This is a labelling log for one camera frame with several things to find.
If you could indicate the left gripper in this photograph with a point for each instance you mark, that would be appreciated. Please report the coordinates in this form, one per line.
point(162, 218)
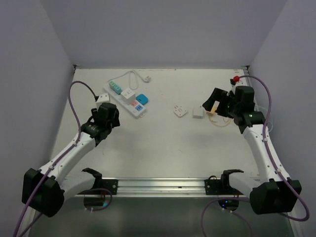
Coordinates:
point(115, 122)

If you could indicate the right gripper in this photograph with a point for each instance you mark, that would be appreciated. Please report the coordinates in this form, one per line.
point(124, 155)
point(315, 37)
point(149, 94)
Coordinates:
point(221, 96)

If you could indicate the yellow charger plug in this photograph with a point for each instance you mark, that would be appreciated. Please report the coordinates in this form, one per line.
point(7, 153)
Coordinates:
point(212, 111)

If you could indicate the white rectangular charger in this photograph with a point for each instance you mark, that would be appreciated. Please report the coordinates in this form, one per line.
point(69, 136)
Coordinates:
point(198, 112)

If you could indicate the white round travel adapter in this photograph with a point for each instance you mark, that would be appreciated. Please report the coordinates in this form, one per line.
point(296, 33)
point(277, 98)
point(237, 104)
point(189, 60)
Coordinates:
point(180, 111)

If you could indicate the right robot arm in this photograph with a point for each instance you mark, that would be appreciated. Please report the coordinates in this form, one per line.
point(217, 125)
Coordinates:
point(275, 192)

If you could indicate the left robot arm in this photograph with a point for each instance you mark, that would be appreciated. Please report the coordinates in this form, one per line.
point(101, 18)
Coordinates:
point(42, 188)

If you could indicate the white cube socket adapter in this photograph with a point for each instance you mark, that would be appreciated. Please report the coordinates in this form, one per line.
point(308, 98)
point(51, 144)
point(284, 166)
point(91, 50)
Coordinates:
point(128, 96)

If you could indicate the teal charger plug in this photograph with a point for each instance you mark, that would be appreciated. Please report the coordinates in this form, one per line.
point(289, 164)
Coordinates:
point(117, 89)

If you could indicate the green charger plug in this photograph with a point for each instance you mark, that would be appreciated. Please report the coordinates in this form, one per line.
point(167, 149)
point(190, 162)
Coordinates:
point(113, 85)

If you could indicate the blue charger plug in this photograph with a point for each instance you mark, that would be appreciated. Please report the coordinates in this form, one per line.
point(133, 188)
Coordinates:
point(142, 99)

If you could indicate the white power strip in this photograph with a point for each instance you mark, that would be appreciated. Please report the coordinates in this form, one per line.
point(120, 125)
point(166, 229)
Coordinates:
point(136, 109)

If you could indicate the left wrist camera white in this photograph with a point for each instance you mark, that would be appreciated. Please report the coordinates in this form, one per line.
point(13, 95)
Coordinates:
point(103, 98)

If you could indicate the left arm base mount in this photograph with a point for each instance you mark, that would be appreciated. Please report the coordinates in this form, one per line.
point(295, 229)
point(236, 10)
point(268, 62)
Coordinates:
point(111, 186)

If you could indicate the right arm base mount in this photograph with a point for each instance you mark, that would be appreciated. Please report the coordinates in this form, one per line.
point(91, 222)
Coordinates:
point(213, 186)

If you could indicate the aluminium rail frame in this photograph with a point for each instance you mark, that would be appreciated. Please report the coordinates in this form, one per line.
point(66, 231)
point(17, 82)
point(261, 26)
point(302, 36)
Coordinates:
point(162, 207)

